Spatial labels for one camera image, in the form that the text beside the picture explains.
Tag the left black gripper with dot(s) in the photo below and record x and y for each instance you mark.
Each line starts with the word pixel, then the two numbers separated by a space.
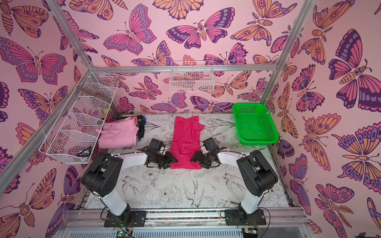
pixel 169 160

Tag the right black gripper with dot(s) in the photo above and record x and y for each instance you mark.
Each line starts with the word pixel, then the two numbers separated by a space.
pixel 202 157

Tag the magenta t-shirt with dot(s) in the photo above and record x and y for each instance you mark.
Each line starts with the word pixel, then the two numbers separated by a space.
pixel 186 142

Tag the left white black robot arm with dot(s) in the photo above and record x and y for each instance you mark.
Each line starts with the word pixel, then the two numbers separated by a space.
pixel 103 174

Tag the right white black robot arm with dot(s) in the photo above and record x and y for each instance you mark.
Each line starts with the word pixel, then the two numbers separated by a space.
pixel 258 176

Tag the folded light pink t-shirt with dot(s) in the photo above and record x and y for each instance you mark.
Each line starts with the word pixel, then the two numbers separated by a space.
pixel 118 134

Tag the green plastic basket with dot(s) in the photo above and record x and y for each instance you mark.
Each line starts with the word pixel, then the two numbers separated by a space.
pixel 254 124

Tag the black triangle object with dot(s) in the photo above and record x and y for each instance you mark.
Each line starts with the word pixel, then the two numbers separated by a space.
pixel 85 152

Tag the left green circuit board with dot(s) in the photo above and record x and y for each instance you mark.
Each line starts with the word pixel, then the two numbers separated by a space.
pixel 123 234

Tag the green circuit board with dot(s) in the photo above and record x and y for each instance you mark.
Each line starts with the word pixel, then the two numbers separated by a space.
pixel 123 234
pixel 250 233

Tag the right green circuit board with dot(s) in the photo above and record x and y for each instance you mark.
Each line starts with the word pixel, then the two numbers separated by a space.
pixel 250 233

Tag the small white wire basket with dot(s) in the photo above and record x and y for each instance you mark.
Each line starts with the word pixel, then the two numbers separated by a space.
pixel 191 76

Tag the long white wire basket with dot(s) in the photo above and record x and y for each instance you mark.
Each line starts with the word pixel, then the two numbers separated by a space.
pixel 84 113

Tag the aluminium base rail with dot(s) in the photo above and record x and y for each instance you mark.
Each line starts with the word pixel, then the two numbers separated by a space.
pixel 288 222

